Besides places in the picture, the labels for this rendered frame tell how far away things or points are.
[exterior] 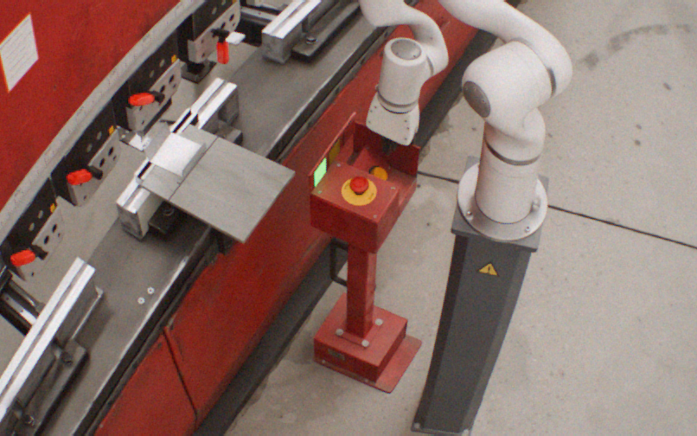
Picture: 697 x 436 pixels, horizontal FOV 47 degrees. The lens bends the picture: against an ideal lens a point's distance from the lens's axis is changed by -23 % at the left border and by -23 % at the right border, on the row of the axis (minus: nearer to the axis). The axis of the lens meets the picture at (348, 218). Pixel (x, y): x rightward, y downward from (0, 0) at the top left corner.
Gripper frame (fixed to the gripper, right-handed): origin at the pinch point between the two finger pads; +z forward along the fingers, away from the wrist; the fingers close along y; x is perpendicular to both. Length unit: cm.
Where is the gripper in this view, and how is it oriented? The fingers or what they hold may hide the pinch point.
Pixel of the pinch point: (389, 144)
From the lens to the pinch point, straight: 218.0
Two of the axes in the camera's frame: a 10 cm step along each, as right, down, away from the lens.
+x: 4.7, -7.1, 5.2
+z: -0.9, 5.5, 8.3
